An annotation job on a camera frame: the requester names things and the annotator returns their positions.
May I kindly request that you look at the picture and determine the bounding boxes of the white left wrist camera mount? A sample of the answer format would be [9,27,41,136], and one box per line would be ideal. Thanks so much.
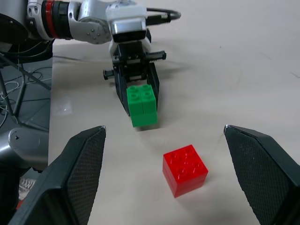
[105,4,152,57]

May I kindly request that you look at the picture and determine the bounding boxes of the black metal stand frame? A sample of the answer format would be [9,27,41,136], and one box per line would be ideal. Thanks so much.
[0,53,52,128]

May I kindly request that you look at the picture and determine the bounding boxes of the black robot torso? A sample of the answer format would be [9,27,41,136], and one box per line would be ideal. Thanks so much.
[0,13,54,64]

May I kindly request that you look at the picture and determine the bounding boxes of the green brick cube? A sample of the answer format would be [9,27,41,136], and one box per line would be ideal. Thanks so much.
[126,84,158,128]

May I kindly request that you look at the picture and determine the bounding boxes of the printed paper sheet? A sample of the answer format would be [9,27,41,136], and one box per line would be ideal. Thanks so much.
[18,176,38,201]

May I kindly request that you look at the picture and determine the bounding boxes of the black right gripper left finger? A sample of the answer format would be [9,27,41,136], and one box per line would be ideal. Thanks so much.
[8,125,106,225]

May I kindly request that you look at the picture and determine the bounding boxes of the silver robot body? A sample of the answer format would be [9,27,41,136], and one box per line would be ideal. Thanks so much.
[0,127,50,170]

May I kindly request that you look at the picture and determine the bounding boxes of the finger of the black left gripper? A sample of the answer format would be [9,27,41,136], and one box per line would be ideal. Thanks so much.
[114,68,132,117]
[145,62,161,111]

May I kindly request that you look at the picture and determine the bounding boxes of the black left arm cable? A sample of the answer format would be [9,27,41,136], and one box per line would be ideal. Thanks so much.
[145,7,182,25]

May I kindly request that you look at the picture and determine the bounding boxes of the thin white floor wires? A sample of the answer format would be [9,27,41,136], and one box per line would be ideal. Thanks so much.
[0,67,51,122]

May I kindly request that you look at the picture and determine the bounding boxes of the red brick cube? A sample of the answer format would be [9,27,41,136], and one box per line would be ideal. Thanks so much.
[162,144,209,199]

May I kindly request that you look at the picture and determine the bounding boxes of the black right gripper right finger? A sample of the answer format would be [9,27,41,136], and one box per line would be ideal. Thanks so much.
[224,124,300,225]

